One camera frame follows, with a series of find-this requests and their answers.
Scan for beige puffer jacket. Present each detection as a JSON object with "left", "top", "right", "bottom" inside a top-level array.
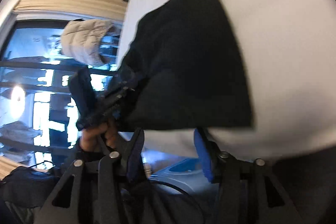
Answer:
[{"left": 60, "top": 19, "right": 113, "bottom": 67}]

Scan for cream curtain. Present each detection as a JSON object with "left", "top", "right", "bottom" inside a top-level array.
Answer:
[{"left": 14, "top": 0, "right": 127, "bottom": 21}]

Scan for black denim pants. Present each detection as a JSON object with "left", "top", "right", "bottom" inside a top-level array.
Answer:
[{"left": 117, "top": 0, "right": 253, "bottom": 132}]

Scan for bed with white sheet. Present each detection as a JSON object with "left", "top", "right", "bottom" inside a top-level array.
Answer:
[{"left": 118, "top": 0, "right": 335, "bottom": 160}]

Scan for person's left hand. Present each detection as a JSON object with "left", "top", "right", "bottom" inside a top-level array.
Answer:
[{"left": 80, "top": 119, "right": 118, "bottom": 152}]

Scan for blue plastic storage bin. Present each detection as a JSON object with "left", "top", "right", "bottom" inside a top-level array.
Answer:
[{"left": 146, "top": 156, "right": 219, "bottom": 214}]

